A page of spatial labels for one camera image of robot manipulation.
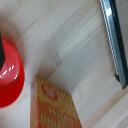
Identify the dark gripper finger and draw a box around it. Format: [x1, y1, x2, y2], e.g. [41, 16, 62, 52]
[0, 31, 6, 69]

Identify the red plastic bowl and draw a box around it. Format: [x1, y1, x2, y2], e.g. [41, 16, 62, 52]
[0, 37, 26, 109]

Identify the yellow red food box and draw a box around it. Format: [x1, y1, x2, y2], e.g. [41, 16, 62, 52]
[30, 75, 83, 128]

